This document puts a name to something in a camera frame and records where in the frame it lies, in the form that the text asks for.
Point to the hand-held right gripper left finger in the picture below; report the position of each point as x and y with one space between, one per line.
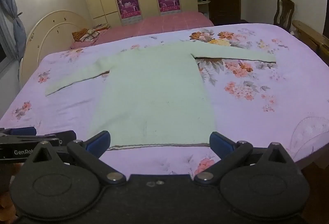
99 141

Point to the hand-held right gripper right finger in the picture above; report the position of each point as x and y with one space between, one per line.
220 142

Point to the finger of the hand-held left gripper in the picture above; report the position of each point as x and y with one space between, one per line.
65 136
23 131

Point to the light green sweater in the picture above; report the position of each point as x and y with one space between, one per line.
154 98

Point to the floral lilac bed sheet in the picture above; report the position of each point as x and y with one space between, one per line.
257 116

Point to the cream arched headboard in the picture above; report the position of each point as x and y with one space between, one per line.
46 39

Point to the orange patterned pillow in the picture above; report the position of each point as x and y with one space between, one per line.
87 34

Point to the grey tied curtain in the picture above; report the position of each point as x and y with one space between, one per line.
12 3

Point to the pink bed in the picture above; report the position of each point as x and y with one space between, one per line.
167 23

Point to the dark wooden chair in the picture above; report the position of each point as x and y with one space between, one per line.
284 8

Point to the wooden bed frame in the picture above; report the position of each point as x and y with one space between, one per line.
311 36

